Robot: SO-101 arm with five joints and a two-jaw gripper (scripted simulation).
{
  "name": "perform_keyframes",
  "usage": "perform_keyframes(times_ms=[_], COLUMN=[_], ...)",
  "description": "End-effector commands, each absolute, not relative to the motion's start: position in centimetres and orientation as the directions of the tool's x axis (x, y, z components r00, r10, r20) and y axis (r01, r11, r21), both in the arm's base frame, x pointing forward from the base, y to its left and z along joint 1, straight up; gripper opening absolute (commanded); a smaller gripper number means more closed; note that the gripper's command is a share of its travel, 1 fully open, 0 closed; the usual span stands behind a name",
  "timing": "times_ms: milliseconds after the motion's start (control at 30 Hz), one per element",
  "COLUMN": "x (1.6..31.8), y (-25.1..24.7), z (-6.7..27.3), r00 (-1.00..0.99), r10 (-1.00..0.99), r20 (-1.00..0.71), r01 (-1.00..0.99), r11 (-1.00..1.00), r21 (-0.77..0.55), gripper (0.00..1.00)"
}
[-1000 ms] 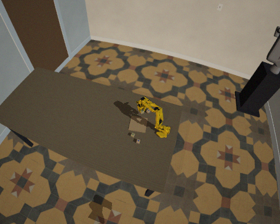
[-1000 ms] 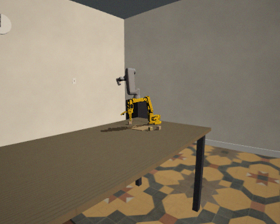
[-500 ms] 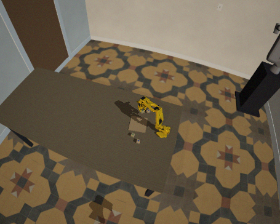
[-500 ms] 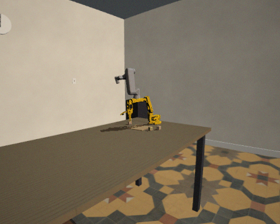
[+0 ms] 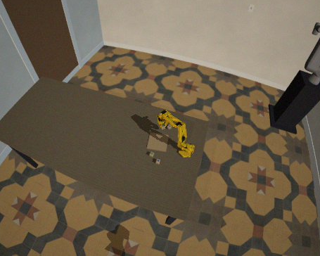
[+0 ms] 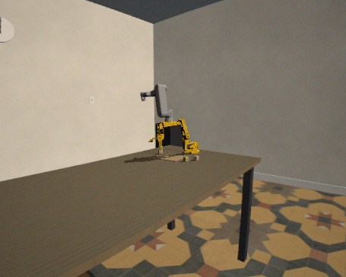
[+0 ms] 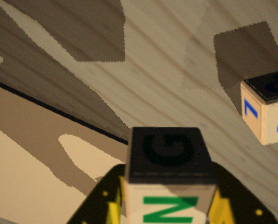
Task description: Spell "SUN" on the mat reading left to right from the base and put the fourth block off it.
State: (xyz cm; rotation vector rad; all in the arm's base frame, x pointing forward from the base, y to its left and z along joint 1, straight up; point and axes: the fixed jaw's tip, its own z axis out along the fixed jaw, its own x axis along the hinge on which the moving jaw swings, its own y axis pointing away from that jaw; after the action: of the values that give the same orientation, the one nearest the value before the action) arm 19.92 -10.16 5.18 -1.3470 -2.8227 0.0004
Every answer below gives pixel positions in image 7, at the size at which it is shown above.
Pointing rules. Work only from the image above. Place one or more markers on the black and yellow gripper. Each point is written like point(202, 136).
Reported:
point(233, 203)

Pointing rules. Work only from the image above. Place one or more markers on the tan flat mat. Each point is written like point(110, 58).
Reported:
point(49, 160)

